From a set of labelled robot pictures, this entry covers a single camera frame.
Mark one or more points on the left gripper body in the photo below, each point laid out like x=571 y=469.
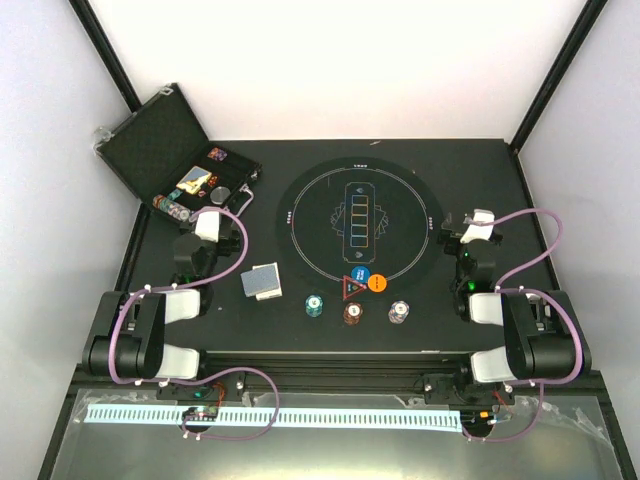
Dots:
x=229 y=244

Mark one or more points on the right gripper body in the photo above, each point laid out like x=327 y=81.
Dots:
x=452 y=235

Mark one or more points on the chips row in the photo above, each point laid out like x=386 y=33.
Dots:
x=171 y=207

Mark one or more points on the orange round button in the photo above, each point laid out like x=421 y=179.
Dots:
x=377 y=283

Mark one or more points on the blue round button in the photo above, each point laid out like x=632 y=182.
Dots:
x=360 y=274

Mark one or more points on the green poker chip stack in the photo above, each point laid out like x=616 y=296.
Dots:
x=314 y=306

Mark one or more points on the triangular all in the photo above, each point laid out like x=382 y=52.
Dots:
x=351 y=287

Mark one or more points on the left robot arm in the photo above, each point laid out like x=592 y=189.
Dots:
x=127 y=341

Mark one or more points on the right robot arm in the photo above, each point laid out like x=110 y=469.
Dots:
x=543 y=341

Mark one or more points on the silver dealer button in case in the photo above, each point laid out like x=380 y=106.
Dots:
x=219 y=195

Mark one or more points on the card deck in case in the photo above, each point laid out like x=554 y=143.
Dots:
x=194 y=180

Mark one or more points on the purple chips in case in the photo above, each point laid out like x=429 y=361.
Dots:
x=217 y=154

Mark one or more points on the playing card deck box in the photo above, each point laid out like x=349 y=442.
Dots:
x=262 y=282

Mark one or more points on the black poker case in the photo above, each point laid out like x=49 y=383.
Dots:
x=156 y=146

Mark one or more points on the blue white poker chip stack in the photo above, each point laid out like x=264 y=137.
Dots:
x=398 y=312

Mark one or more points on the round black poker mat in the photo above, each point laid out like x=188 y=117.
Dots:
x=354 y=211

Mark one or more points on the brown poker chip stack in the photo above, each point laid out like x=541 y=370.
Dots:
x=352 y=313

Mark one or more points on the black aluminium rail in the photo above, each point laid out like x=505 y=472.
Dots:
x=349 y=373

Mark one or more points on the white slotted cable duct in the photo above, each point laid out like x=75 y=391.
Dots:
x=260 y=417

